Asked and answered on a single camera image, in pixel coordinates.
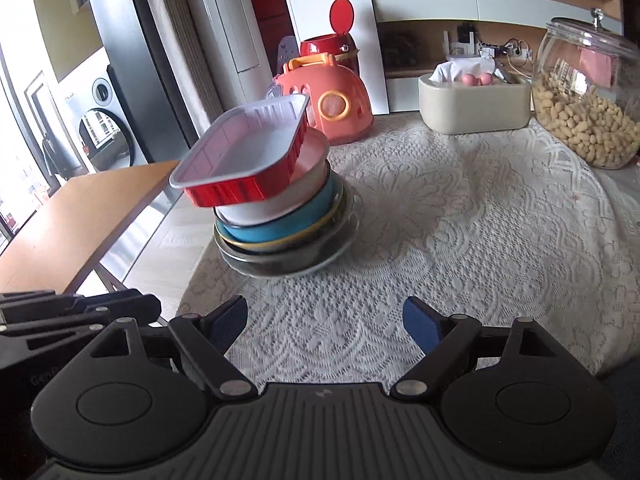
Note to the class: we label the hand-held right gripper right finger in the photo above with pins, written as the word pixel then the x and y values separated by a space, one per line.
pixel 420 325

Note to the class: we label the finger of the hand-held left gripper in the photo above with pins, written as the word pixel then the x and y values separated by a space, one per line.
pixel 40 305
pixel 135 307

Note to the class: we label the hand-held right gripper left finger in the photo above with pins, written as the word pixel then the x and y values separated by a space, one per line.
pixel 227 322

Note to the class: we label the stainless steel bowl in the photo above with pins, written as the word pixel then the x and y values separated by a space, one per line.
pixel 280 262

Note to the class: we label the blue enamel bowl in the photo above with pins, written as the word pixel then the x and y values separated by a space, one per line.
pixel 300 225

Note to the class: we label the white paper bowl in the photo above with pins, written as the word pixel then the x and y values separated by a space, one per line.
pixel 300 185

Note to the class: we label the red foil tray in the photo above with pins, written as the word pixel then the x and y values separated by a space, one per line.
pixel 235 160

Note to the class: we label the white lace tablecloth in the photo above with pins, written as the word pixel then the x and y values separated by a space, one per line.
pixel 450 240

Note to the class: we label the cream tissue box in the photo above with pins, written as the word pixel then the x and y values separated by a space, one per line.
pixel 475 107

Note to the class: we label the pink egg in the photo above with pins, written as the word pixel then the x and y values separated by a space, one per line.
pixel 485 79
pixel 469 79

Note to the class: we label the glass jar of peanuts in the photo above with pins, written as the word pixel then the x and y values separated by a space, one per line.
pixel 585 110

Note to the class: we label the white power strip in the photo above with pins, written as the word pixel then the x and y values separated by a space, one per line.
pixel 505 51

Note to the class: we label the white router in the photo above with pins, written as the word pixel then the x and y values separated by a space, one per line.
pixel 462 40

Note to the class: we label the white standing air conditioner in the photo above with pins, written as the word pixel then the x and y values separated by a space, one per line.
pixel 227 15

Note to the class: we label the red cabinet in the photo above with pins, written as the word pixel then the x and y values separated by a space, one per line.
pixel 270 10

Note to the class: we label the wood and white TV cabinet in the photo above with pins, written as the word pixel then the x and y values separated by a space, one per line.
pixel 500 2

